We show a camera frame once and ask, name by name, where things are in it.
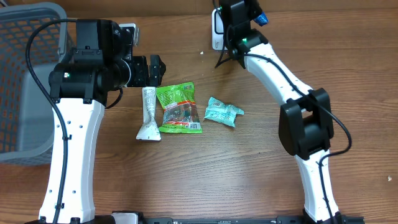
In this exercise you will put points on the white barcode scanner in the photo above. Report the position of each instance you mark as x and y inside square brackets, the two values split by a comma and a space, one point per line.
[217, 31]

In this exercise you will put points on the teal tissue packet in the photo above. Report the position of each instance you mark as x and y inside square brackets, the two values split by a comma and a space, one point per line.
[222, 113]

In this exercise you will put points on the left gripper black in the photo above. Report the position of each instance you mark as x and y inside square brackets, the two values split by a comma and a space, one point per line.
[143, 79]

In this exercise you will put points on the green snack bag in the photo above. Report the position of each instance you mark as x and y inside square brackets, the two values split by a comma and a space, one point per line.
[180, 109]

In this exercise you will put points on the grey plastic basket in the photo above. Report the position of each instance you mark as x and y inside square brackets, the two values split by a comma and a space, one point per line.
[27, 124]

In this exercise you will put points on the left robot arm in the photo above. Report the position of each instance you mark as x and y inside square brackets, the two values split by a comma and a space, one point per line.
[101, 62]

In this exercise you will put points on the white tube with gold cap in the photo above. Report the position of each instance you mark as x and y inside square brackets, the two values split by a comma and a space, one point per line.
[149, 130]

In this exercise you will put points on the blue snack wrapper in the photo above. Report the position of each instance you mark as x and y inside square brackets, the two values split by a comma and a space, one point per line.
[261, 19]

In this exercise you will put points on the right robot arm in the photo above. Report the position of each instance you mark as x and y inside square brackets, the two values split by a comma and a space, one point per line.
[305, 121]

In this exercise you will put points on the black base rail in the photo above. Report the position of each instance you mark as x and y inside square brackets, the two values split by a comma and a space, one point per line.
[224, 221]

